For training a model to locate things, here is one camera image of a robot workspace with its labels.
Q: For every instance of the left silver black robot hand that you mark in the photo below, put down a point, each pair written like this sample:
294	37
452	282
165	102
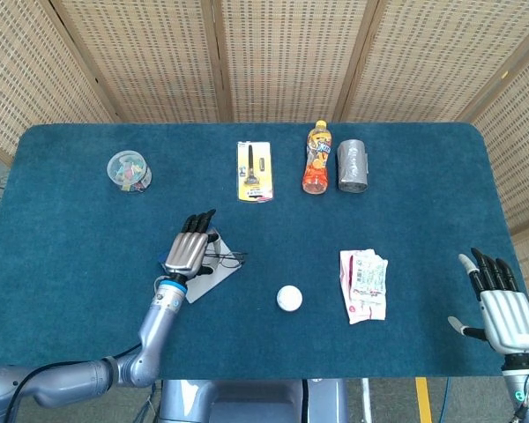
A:
185	253

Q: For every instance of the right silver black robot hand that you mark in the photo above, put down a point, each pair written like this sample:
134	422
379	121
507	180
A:
509	321

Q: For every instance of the blue folding glasses case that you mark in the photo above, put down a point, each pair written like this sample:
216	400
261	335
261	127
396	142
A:
207	286

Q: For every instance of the black thin-framed eyeglasses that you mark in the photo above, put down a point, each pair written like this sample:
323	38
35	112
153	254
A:
229	255

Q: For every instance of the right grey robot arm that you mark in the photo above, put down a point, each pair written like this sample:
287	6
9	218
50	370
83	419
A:
518	388

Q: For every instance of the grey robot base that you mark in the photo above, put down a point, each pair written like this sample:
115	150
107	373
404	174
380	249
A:
247	401

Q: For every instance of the yellow razor blister pack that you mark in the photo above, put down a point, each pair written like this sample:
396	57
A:
255	191

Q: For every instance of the clear jar of binder clips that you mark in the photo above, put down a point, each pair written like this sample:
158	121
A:
128	169

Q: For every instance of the blue carpet table cover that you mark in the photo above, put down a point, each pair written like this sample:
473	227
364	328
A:
247	343

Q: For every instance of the round clear tin of pins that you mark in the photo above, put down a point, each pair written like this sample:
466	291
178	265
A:
289	298

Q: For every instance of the yellow floor tape strip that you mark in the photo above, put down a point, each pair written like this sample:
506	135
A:
423	398

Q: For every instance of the white labelled spout pouch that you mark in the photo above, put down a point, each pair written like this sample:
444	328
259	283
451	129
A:
370	275

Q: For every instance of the orange drink bottle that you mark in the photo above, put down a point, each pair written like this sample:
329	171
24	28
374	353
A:
317	176

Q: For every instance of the pink white plastic pack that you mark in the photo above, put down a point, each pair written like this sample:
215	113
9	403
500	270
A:
346	273

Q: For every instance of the grey garbage bag roll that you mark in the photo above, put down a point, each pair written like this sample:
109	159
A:
352	167

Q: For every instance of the woven bamboo folding screen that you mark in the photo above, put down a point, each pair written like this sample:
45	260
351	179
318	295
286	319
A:
282	57

